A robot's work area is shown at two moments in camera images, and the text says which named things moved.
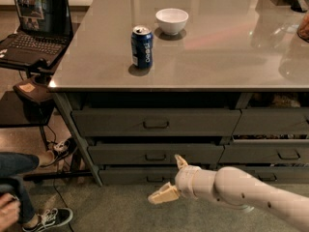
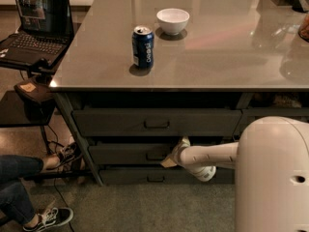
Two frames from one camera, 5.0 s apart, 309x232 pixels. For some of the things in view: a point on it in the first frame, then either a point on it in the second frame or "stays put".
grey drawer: (272, 122) stays put
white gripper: (185, 181) -> (182, 154)
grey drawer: (156, 122) stays put
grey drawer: (154, 154) stays put
